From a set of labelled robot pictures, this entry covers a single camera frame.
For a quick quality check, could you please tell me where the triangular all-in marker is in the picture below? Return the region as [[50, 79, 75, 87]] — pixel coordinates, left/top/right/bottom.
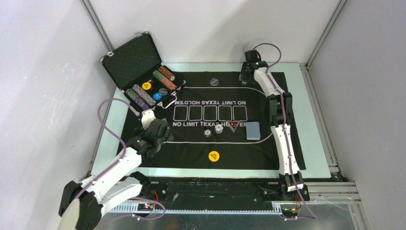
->
[[228, 121, 240, 133]]

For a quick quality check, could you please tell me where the blue playing card deck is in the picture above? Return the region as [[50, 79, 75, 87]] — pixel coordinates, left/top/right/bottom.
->
[[246, 121, 261, 140]]

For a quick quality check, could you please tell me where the green orange chip row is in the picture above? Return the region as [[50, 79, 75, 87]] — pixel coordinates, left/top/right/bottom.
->
[[153, 70, 177, 91]]

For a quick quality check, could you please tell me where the clear dealer button in case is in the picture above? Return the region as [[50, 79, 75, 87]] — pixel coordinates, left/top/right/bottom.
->
[[158, 88, 168, 96]]

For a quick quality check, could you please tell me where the black poker table mat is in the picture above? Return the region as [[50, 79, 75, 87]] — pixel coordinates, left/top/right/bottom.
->
[[113, 71, 307, 171]]

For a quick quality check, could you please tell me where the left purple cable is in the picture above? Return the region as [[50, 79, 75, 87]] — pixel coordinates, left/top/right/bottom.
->
[[76, 97, 167, 221]]

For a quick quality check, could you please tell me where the yellow big blind button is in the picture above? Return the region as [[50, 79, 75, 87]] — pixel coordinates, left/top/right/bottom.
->
[[208, 151, 220, 162]]

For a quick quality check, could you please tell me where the green blue chip stack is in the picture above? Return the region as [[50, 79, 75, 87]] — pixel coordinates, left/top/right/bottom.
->
[[203, 128, 212, 138]]

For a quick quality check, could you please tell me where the blue button in case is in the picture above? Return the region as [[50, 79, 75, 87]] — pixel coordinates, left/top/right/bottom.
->
[[153, 92, 163, 101]]

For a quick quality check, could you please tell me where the yellow button in case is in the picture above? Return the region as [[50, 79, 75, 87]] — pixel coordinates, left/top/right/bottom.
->
[[142, 82, 152, 91]]

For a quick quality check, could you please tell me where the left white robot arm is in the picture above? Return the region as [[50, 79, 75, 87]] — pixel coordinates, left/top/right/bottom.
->
[[58, 118, 173, 230]]

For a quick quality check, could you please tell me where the red brown chip row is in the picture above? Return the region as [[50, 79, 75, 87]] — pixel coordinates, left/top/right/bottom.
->
[[158, 66, 176, 81]]

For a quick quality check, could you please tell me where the black metal base rail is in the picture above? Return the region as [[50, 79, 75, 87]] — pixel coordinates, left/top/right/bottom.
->
[[130, 173, 310, 212]]

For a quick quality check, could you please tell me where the black dealer button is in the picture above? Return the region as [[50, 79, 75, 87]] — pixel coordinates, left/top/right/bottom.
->
[[209, 78, 219, 86]]

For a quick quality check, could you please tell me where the electronics board with leds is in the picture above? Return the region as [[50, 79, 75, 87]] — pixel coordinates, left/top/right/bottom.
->
[[137, 203, 155, 211]]

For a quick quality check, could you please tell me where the black aluminium chip case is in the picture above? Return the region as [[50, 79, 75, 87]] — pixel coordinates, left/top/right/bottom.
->
[[100, 31, 186, 112]]

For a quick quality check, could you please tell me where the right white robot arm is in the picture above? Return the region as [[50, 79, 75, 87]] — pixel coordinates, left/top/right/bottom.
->
[[239, 49, 305, 201]]

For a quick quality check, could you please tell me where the pink grey chip row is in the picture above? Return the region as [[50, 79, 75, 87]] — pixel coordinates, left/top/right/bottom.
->
[[132, 84, 157, 106]]

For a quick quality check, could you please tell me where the white blue chip stack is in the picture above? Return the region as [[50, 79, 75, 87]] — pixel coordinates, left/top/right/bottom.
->
[[214, 124, 224, 134]]

